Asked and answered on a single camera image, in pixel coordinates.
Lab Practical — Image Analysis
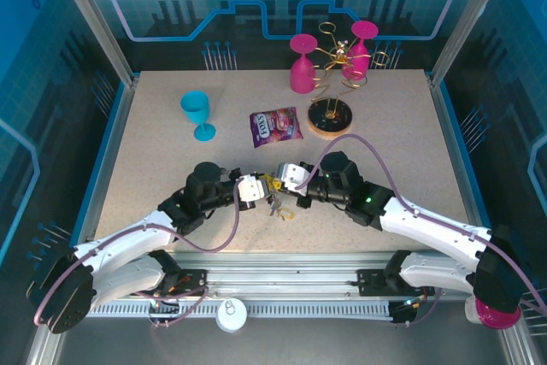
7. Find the large keyring with keys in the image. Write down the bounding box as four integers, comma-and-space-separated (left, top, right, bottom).
265, 191, 296, 223

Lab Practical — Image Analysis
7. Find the purple candy bag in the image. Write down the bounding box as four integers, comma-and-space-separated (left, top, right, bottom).
249, 106, 305, 149

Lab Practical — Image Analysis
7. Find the blue plastic goblet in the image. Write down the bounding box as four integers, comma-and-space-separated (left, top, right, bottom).
179, 90, 217, 142

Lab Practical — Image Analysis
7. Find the pink plastic goblet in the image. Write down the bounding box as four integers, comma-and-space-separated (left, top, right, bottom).
341, 21, 379, 80
289, 33, 320, 95

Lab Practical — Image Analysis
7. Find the white round lid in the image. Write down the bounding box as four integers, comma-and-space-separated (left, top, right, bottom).
215, 297, 249, 334

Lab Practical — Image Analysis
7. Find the pink and white cup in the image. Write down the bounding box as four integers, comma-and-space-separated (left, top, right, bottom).
464, 296, 522, 331

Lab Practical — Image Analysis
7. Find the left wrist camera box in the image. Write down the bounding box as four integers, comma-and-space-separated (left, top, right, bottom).
234, 173, 268, 203

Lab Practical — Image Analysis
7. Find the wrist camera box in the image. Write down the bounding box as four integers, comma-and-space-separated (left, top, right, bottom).
276, 162, 315, 193
234, 173, 268, 203

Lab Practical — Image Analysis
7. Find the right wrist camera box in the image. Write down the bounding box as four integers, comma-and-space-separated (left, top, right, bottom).
276, 162, 315, 193

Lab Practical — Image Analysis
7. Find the gold wire glass rack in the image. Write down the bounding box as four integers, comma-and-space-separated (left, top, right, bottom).
306, 21, 391, 140

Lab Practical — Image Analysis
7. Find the aluminium frame beam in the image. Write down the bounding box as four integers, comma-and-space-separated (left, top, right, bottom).
50, 251, 514, 302

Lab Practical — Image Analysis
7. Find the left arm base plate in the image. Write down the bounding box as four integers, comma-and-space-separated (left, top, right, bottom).
130, 268, 209, 297

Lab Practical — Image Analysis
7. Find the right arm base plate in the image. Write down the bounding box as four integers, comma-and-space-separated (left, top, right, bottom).
356, 268, 436, 297

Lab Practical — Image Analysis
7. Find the slotted cable duct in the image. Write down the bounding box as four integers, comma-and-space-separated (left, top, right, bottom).
87, 299, 394, 319

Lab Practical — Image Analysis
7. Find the aluminium frame post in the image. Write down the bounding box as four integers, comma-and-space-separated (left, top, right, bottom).
428, 0, 516, 87
47, 0, 140, 87

